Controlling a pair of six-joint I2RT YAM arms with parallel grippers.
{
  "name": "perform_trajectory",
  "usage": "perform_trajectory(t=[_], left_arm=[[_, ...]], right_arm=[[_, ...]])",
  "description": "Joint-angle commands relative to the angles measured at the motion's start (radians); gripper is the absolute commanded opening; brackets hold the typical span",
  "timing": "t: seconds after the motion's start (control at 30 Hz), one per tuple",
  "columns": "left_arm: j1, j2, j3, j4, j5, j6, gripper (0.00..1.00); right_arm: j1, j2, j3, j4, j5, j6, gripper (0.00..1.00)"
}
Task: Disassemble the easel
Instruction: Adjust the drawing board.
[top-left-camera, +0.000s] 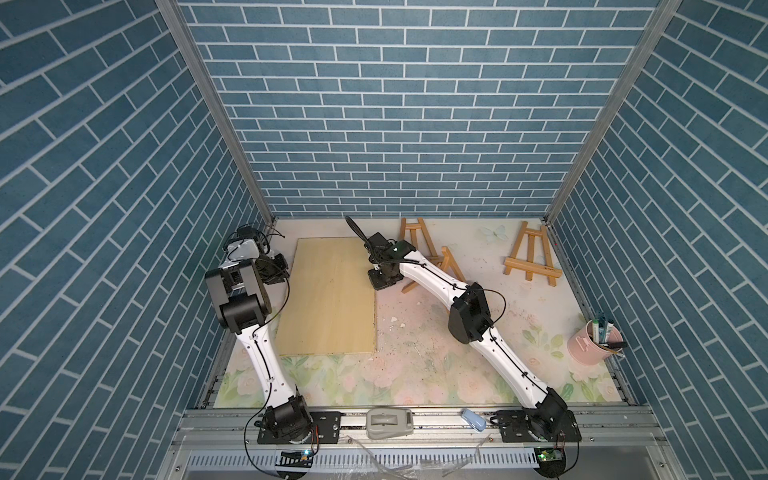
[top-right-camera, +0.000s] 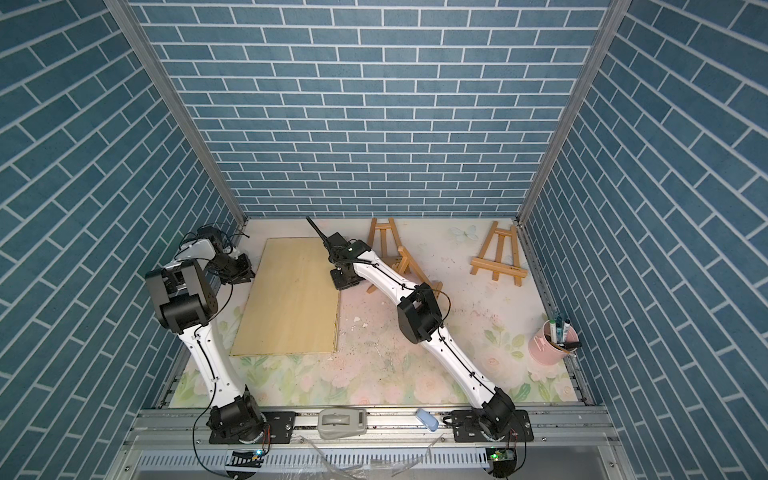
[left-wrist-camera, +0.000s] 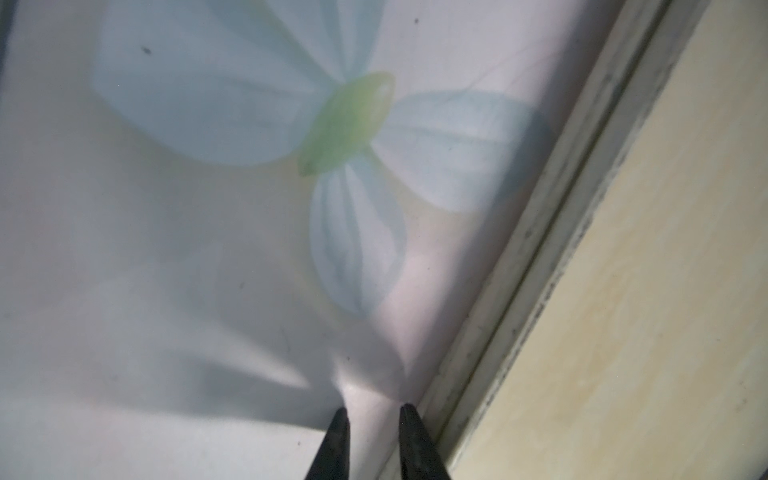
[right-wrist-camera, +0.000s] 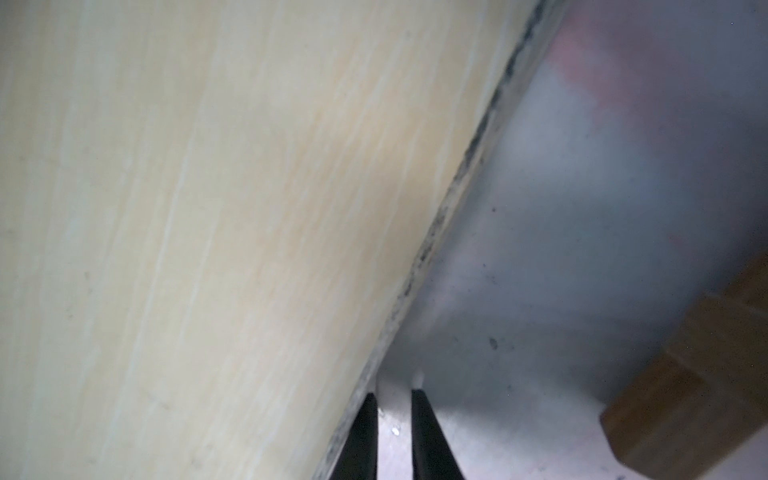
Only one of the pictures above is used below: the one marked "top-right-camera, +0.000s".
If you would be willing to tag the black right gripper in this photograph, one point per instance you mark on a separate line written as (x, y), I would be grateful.
(335, 278)

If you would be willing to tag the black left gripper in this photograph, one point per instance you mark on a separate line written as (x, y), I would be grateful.
(245, 270)

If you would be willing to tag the plywood board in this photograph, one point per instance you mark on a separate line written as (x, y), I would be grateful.
(293, 306)

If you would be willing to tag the wooden easel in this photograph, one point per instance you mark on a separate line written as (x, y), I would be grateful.
(384, 231)
(500, 255)
(406, 263)

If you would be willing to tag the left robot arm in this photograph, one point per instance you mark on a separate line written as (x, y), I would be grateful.
(185, 304)

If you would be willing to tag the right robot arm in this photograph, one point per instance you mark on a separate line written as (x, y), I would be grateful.
(421, 321)

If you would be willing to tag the clear plastic sheet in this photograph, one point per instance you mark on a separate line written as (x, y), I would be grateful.
(356, 464)

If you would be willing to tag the pink cup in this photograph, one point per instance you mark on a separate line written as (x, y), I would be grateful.
(545, 352)

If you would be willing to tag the pens in pink cup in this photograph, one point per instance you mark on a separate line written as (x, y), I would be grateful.
(560, 333)

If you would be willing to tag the right green circuit board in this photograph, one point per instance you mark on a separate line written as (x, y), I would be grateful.
(502, 462)

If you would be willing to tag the grey remote on rail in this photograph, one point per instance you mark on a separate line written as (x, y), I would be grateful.
(337, 423)

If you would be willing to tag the blue white object on rail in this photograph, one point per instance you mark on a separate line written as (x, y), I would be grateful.
(427, 420)

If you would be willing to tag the aluminium front rail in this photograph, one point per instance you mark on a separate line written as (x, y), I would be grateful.
(552, 441)

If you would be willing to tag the left aluminium corner post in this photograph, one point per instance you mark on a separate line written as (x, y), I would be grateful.
(129, 25)

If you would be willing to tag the aluminium corner post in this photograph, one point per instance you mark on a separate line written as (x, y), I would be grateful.
(605, 35)
(129, 25)

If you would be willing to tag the right aluminium corner post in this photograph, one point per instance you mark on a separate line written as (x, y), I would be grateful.
(605, 35)

